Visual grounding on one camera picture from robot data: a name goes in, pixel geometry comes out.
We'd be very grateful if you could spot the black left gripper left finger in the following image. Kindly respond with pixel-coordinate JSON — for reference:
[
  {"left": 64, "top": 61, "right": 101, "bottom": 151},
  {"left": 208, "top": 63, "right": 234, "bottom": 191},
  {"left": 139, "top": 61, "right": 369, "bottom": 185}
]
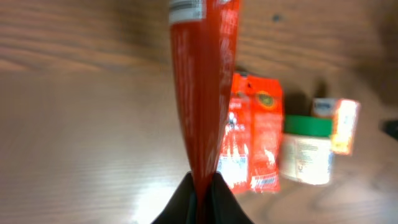
[{"left": 152, "top": 172, "right": 197, "bottom": 224}]

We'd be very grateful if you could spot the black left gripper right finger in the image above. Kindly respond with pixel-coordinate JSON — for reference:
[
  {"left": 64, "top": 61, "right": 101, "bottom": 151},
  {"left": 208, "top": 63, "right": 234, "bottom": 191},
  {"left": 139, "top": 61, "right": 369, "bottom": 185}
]
[{"left": 203, "top": 173, "right": 253, "bottom": 224}]

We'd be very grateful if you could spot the red candy bag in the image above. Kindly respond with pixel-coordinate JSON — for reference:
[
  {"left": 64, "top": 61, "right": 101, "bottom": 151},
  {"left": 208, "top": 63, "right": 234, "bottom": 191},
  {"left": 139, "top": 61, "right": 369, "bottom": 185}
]
[{"left": 217, "top": 72, "right": 284, "bottom": 194}]

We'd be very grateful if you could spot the green lid white jar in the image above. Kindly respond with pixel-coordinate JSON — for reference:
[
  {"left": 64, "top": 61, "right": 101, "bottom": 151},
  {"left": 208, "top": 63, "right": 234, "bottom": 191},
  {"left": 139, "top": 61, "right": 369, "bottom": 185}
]
[{"left": 279, "top": 115, "right": 333, "bottom": 185}]

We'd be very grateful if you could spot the small orange white box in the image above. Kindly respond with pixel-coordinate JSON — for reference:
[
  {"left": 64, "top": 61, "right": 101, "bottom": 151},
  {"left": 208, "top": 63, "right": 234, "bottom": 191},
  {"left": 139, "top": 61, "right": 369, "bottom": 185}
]
[{"left": 312, "top": 98, "right": 361, "bottom": 156}]

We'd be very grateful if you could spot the red tube package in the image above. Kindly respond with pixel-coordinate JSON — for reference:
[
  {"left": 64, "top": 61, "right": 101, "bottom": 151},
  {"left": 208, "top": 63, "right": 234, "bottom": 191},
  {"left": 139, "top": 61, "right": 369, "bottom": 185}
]
[{"left": 169, "top": 0, "right": 241, "bottom": 223}]

